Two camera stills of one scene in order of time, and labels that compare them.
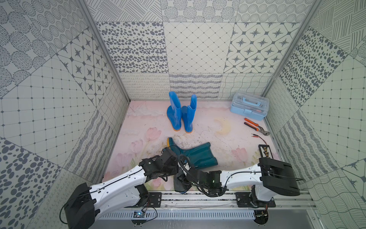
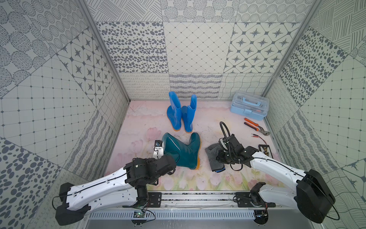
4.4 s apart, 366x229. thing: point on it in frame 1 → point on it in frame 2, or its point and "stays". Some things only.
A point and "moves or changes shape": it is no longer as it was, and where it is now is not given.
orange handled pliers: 256,126 stays
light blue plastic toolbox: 249,105 stays
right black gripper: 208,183 → 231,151
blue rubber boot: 188,113 stays
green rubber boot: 200,155 moves or changes shape
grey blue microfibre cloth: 178,185 → 212,151
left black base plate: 155,199 stays
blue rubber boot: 174,111 stays
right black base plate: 244,201 stays
